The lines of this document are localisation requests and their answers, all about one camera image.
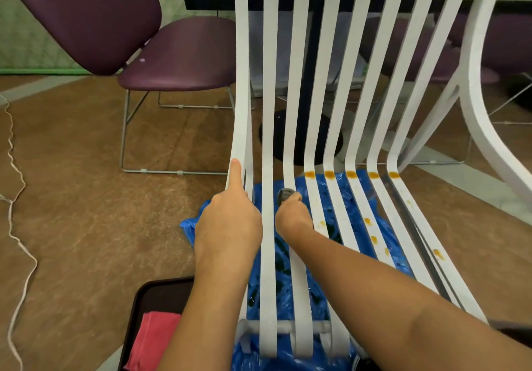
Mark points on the person's left hand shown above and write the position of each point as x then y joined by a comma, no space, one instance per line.
228,233

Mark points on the person's right hand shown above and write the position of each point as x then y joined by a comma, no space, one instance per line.
293,219

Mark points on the grey cleaning cloth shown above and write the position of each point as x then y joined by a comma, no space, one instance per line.
284,194

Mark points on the white slatted chair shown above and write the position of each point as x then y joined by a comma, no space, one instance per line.
243,92

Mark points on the person's left forearm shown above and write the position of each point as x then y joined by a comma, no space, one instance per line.
199,329

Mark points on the person's right forearm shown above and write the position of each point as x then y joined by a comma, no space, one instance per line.
395,300

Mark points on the purple lounge chair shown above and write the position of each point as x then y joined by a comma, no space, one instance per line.
511,42
83,13

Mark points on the blue plastic sheet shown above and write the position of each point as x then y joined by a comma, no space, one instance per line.
193,227

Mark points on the black round table base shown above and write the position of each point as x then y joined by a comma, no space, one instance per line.
274,142

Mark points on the dark brown tray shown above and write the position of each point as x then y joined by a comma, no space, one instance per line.
160,296

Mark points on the pink cloth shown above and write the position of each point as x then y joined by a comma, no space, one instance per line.
151,341

